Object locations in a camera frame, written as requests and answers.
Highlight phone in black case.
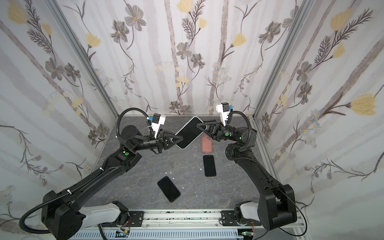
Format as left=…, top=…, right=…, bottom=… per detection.
left=157, top=176, right=181, bottom=203

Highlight right black corrugated cable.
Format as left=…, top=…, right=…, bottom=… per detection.
left=229, top=110, right=253, bottom=142

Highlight left black corrugated cable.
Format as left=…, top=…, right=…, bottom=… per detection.
left=116, top=107, right=150, bottom=142

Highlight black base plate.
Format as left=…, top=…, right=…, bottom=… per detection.
left=128, top=211, right=145, bottom=228
left=219, top=210, right=238, bottom=227

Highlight aluminium mounting rail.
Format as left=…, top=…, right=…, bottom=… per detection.
left=68, top=208, right=305, bottom=240

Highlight phone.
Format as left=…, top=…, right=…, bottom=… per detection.
left=176, top=117, right=203, bottom=150
left=157, top=176, right=181, bottom=203

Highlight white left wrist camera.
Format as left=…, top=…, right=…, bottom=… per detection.
left=147, top=113, right=166, bottom=138

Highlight pink phone case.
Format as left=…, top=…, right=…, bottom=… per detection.
left=202, top=135, right=213, bottom=153

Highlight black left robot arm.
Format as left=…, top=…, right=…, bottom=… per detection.
left=42, top=125, right=183, bottom=240

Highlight black corrugated cable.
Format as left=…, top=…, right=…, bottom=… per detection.
left=116, top=107, right=150, bottom=142
left=229, top=110, right=253, bottom=142

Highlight black smartphone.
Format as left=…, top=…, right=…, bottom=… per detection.
left=203, top=155, right=217, bottom=177

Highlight white perforated cable duct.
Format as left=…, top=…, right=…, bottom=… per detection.
left=68, top=229, right=244, bottom=240

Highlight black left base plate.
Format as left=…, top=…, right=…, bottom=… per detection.
left=128, top=211, right=145, bottom=228

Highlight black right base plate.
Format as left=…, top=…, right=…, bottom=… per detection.
left=219, top=210, right=238, bottom=227

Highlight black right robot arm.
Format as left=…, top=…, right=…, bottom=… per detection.
left=197, top=120, right=297, bottom=230

